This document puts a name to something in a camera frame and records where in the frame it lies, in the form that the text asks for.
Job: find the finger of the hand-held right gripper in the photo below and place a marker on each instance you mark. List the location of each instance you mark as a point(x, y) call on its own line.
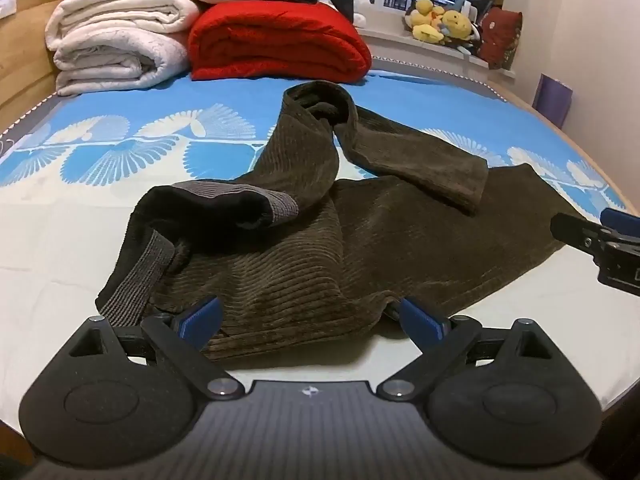
point(620, 220)
point(575, 232)

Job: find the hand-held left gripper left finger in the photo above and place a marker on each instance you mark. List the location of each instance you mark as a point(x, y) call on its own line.
point(201, 318)

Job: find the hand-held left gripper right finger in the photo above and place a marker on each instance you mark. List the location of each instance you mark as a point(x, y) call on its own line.
point(422, 322)

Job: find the blue white patterned bed sheet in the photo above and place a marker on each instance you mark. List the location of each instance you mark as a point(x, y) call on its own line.
point(75, 240)

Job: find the dark red plush cushion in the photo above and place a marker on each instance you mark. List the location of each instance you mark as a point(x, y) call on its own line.
point(501, 37)

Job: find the white window sill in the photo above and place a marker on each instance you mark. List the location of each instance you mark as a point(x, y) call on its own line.
point(400, 42)

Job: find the red folded blanket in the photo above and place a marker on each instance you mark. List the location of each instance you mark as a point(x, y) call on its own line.
point(280, 42)

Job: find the white folded quilt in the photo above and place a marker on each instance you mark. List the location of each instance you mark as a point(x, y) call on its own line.
point(115, 40)

